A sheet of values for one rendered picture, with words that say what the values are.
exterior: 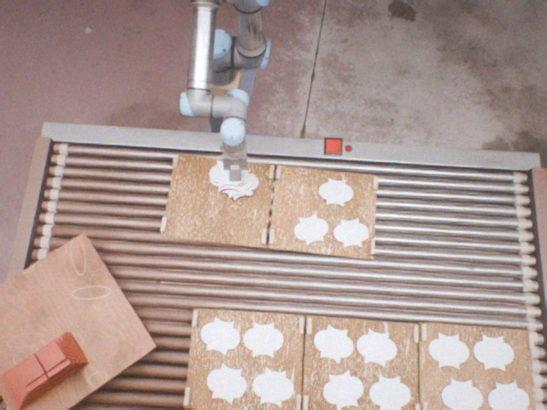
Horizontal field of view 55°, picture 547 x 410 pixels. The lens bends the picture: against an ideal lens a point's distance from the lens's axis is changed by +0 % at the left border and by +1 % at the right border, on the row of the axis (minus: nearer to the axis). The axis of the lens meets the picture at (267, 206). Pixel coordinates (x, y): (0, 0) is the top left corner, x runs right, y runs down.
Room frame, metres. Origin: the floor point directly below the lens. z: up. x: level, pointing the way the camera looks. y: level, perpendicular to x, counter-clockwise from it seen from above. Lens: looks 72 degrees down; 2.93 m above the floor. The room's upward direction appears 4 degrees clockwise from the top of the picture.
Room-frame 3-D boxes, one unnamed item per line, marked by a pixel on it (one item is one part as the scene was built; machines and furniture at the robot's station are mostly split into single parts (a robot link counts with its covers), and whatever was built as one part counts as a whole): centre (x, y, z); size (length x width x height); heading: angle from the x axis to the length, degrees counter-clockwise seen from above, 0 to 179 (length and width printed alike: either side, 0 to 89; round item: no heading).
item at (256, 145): (0.93, -0.08, 0.89); 2.08 x 0.08 x 0.06; 90
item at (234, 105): (0.84, 0.14, 1.38); 0.11 x 0.11 x 0.08; 88
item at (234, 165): (0.72, 0.13, 1.23); 0.12 x 0.09 x 0.16; 5
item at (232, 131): (0.74, 0.13, 1.38); 0.09 x 0.08 x 0.11; 178
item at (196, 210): (0.67, 0.19, 0.93); 0.41 x 0.35 x 0.02; 87
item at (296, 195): (0.65, -0.22, 0.93); 0.41 x 0.35 x 0.02; 88
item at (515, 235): (0.61, -0.08, 0.90); 1.95 x 0.05 x 0.05; 90
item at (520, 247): (0.56, -0.08, 0.90); 1.95 x 0.05 x 0.05; 90
